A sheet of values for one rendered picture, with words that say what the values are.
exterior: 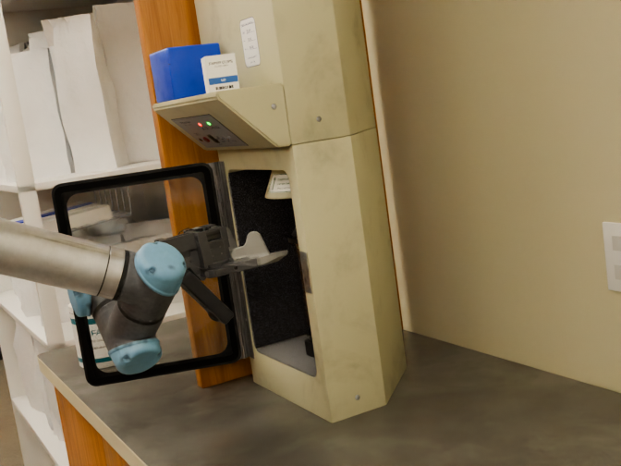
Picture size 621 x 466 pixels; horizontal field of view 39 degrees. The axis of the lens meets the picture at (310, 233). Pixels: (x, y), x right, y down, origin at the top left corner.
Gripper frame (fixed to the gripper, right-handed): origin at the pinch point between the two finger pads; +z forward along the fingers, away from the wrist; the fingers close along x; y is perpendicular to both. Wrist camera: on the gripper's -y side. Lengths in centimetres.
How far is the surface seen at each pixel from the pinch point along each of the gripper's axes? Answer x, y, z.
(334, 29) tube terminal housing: -14.2, 35.3, 12.8
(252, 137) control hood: -9.7, 20.9, -3.3
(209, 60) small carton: -5.2, 34.3, -6.1
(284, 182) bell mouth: -3.2, 11.8, 3.7
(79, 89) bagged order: 114, 39, 2
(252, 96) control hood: -14.2, 27.3, -4.0
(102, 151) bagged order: 114, 20, 4
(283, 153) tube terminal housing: -10.5, 17.4, 1.1
